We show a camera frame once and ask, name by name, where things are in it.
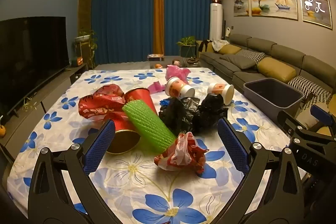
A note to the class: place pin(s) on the fruit bowl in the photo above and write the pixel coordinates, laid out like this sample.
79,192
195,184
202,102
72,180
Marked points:
158,65

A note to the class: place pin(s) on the dark coffee table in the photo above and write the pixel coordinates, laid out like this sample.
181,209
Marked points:
168,61

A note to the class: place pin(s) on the grey floor mat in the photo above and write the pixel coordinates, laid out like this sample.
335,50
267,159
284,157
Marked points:
118,66

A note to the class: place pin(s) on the small blue foam net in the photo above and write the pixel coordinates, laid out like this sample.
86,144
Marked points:
164,102

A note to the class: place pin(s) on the black television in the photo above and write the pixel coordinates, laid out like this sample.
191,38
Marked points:
31,61

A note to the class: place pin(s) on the trailing plant on stand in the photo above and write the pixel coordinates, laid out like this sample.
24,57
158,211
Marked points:
85,39

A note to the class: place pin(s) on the dark garment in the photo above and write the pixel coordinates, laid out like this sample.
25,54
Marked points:
203,45

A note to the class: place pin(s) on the orange curtain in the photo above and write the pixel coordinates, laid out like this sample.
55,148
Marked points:
158,16

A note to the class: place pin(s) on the red printed paper cup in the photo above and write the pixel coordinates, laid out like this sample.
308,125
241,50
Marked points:
124,141
140,95

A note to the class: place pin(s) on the purple framed painting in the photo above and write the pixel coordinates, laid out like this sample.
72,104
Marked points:
313,1

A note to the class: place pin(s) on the grey plastic bin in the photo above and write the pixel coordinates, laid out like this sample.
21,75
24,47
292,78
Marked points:
262,104

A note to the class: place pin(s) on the black plastic bag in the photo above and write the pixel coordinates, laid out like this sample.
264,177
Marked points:
178,113
212,108

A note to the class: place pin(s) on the black and white patterned cushion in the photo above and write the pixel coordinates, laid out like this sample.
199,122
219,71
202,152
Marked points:
311,103
307,86
254,54

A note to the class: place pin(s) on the white hanging wall item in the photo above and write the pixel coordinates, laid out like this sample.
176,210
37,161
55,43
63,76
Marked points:
227,31

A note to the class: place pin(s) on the small orange lit appliance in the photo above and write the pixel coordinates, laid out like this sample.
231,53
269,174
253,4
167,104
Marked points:
77,61

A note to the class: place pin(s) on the grey cushion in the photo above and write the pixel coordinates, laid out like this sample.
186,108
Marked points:
237,60

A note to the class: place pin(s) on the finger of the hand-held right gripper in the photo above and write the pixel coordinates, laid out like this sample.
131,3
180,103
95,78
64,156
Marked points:
286,120
321,113

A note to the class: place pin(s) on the grey television cabinet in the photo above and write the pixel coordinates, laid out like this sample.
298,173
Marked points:
56,79

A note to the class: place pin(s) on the small orange fruit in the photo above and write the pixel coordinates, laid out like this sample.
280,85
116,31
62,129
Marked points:
1,131

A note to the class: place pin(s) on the grey sofa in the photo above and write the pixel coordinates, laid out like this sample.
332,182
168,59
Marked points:
237,74

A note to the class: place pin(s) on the green foam net sleeve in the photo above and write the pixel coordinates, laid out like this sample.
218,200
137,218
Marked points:
147,124

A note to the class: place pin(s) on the potted plant in green pot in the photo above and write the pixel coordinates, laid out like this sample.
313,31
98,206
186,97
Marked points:
187,43

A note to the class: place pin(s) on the white and orange paper cup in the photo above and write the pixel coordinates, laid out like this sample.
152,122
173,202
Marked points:
223,91
179,88

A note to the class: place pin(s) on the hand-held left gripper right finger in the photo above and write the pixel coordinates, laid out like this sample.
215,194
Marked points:
232,142

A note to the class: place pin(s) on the brown wooden tea item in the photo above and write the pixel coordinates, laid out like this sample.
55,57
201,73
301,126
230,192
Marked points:
191,60

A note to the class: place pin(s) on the blue curtain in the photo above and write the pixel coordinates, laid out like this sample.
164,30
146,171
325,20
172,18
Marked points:
123,19
189,14

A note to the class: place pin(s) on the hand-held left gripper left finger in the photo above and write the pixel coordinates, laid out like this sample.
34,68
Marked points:
99,145

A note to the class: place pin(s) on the white cloth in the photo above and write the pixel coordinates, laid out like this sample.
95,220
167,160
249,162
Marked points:
219,43

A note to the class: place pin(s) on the red printed plastic bag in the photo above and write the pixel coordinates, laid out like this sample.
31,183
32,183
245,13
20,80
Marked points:
99,103

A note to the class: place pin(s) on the white standing air conditioner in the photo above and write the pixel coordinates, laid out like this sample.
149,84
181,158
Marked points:
215,22

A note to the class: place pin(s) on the pink plastic bag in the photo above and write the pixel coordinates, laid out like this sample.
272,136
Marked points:
176,72
155,86

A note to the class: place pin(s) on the large yellow seat cushion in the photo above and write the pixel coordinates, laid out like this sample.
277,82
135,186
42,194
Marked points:
326,131

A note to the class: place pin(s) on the red and white plastic bag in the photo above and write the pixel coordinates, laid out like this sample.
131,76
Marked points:
181,155

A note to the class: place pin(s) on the grey landscape painting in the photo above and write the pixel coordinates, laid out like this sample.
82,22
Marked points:
241,1

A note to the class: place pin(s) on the pink figurine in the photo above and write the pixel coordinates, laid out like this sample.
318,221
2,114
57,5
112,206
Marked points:
176,62

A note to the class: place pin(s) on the flat printed box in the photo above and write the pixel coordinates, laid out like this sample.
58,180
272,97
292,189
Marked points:
155,56

